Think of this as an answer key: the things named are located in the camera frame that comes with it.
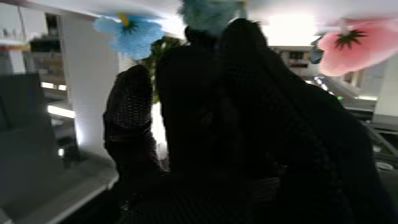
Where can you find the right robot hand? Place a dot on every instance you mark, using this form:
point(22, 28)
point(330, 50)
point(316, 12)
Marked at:
point(237, 133)

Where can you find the green sprig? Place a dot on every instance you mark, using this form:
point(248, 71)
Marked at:
point(159, 50)

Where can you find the pink flower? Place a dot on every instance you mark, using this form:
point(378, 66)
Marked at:
point(356, 50)

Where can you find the blue flower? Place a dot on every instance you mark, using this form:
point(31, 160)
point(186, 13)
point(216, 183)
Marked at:
point(140, 35)

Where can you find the pale teal flower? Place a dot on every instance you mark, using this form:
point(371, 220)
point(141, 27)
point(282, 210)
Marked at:
point(207, 13)

